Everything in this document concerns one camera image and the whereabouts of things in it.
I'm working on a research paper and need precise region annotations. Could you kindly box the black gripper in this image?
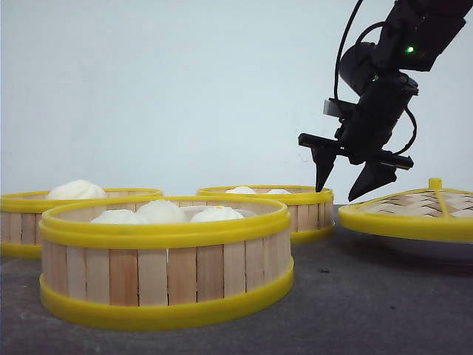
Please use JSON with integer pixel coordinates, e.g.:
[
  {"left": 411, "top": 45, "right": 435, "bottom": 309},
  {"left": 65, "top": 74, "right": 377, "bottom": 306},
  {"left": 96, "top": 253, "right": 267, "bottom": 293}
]
[{"left": 299, "top": 72, "right": 418, "bottom": 201}]

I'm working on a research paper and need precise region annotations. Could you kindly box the woven bamboo steamer lid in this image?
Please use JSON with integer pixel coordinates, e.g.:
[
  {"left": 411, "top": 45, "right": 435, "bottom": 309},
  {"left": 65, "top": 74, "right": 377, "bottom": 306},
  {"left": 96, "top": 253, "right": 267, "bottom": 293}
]
[{"left": 338, "top": 177, "right": 472, "bottom": 244}]

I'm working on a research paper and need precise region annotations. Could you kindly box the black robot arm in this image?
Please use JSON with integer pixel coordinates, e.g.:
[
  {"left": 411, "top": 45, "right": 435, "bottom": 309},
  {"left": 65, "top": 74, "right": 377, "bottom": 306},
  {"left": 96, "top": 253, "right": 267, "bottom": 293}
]
[{"left": 299, "top": 1, "right": 472, "bottom": 200}]

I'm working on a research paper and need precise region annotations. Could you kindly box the white bun middle basket right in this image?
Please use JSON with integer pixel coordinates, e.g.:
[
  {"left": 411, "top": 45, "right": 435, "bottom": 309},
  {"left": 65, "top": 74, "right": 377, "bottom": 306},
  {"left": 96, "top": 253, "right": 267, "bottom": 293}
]
[{"left": 266, "top": 189, "right": 291, "bottom": 195}]

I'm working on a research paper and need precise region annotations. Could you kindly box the white bun basket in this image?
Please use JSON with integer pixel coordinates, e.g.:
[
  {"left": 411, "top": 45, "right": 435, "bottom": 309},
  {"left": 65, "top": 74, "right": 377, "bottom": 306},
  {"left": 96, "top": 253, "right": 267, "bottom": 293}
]
[
  {"left": 46, "top": 180, "right": 107, "bottom": 200},
  {"left": 266, "top": 189, "right": 291, "bottom": 195},
  {"left": 225, "top": 186, "right": 256, "bottom": 194}
]

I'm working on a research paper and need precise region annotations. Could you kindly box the white bun middle basket left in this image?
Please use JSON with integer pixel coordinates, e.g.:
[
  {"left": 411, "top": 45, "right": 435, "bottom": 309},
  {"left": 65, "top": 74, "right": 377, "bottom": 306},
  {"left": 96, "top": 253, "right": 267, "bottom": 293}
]
[{"left": 225, "top": 186, "right": 256, "bottom": 194}]

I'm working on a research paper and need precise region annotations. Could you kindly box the white plate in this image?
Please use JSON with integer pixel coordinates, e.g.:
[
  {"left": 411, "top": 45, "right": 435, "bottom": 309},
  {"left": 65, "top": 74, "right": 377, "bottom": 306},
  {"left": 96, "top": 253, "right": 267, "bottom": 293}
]
[{"left": 379, "top": 237, "right": 472, "bottom": 266}]

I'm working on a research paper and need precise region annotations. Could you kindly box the white bun front right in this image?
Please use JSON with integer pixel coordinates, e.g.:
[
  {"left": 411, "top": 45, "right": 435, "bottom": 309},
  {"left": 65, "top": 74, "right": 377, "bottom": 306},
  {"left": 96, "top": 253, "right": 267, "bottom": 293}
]
[{"left": 191, "top": 206, "right": 244, "bottom": 223}]

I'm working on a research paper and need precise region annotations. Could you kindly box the white bun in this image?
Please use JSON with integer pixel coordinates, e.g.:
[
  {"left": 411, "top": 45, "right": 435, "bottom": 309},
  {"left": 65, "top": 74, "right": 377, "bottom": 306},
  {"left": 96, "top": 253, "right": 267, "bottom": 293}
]
[
  {"left": 90, "top": 209, "right": 148, "bottom": 225},
  {"left": 191, "top": 206, "right": 244, "bottom": 223},
  {"left": 136, "top": 200, "right": 187, "bottom": 224}
]

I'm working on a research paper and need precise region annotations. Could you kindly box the white bun front middle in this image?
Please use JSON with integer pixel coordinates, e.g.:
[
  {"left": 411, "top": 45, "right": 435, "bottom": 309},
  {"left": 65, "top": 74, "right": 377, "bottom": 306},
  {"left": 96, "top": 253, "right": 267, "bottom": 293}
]
[{"left": 136, "top": 200, "right": 187, "bottom": 224}]

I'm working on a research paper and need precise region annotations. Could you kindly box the front bamboo steamer basket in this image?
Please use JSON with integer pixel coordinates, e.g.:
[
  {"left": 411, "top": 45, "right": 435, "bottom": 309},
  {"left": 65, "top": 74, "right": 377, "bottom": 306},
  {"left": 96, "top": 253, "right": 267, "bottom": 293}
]
[{"left": 38, "top": 196, "right": 294, "bottom": 331}]

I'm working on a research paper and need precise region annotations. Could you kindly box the white bun front left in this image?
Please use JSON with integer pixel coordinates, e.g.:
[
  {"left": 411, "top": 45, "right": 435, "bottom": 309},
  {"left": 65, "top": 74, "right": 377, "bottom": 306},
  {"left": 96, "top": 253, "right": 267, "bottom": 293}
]
[{"left": 90, "top": 209, "right": 148, "bottom": 225}]

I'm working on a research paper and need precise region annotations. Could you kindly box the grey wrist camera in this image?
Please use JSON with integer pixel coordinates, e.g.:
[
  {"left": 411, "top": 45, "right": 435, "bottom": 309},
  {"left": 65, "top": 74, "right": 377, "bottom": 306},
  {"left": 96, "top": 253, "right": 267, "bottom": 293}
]
[{"left": 323, "top": 98, "right": 346, "bottom": 118}]

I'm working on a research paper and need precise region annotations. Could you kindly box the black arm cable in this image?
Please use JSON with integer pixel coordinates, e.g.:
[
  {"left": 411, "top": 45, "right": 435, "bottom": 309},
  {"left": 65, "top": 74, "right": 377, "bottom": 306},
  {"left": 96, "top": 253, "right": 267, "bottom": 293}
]
[{"left": 333, "top": 0, "right": 387, "bottom": 103}]

